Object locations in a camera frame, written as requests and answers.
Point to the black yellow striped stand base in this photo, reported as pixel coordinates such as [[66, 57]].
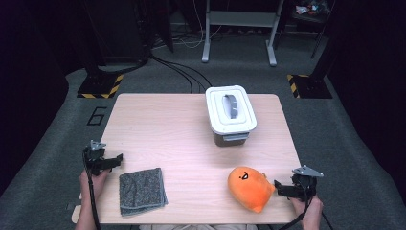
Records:
[[102, 87], [308, 87]]

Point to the grey towel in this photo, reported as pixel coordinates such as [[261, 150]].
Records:
[[142, 191]]

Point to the orange plush toy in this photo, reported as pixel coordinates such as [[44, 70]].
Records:
[[250, 188]]

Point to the person's right hand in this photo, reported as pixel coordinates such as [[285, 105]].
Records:
[[309, 212]]

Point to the colourful clutter on shelf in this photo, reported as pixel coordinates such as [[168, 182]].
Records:
[[311, 8]]

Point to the black cabinet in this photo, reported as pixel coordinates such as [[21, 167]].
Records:
[[118, 28]]

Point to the white lidded storage box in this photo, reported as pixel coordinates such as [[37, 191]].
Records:
[[230, 111]]

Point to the white metal desk frame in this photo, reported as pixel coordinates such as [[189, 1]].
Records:
[[242, 18]]

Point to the grey table clamp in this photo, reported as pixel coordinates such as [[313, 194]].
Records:
[[72, 206]]

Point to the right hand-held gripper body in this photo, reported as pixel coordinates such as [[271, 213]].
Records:
[[304, 187]]

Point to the person's left hand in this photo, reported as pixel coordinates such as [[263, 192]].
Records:
[[94, 185]]

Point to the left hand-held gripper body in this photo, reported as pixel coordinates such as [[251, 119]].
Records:
[[94, 159]]

